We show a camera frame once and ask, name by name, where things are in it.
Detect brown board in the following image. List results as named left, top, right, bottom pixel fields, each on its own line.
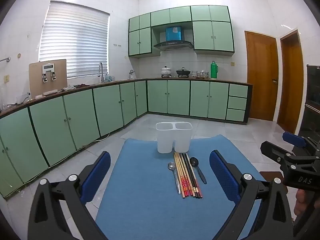
left=29, top=59, right=68, bottom=97

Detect white two-compartment utensil holder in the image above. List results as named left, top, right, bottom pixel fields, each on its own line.
left=155, top=122, right=193, bottom=154

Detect silver metal spoon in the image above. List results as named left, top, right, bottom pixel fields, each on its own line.
left=168, top=162, right=181, bottom=195

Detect blue table mat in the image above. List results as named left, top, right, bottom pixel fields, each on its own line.
left=96, top=134, right=265, bottom=240

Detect green base cabinets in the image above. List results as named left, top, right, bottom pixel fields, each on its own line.
left=0, top=79, right=253, bottom=200

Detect white window blind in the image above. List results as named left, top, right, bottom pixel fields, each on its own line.
left=39, top=0, right=110, bottom=79

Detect white floor cable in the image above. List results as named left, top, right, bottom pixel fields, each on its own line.
left=94, top=132, right=110, bottom=142

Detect brown wooden door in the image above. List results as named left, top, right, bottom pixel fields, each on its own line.
left=277, top=29, right=304, bottom=134
left=244, top=30, right=279, bottom=122

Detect person's right hand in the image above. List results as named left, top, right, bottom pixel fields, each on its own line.
left=294, top=189, right=310, bottom=217

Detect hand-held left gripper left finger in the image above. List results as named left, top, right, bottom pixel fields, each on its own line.
left=27, top=151, right=112, bottom=240

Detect green thermos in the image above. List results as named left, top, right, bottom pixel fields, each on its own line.
left=210, top=61, right=219, bottom=80

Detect green wall cabinets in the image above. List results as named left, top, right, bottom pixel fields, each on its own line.
left=128, top=5, right=235, bottom=58

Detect black spoon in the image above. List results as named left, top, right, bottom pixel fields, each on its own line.
left=189, top=157, right=207, bottom=184

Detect range hood blue chimney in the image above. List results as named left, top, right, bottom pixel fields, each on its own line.
left=153, top=26, right=194, bottom=51

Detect black glass cabinet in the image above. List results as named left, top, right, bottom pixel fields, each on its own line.
left=299, top=65, right=320, bottom=143

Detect row of chopsticks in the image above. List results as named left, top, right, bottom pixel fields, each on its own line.
left=174, top=152, right=203, bottom=199

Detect white device on board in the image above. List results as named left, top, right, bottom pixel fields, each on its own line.
left=41, top=64, right=57, bottom=83

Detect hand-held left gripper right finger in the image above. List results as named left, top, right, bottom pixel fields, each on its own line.
left=209, top=150, right=293, bottom=240

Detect black wok with lid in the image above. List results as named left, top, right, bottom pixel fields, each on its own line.
left=176, top=67, right=192, bottom=77

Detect dark wooden countertop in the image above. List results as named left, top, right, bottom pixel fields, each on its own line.
left=0, top=78, right=253, bottom=119

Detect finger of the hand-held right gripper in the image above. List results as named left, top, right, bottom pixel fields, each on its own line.
left=282, top=131, right=320, bottom=155
left=260, top=141, right=312, bottom=166

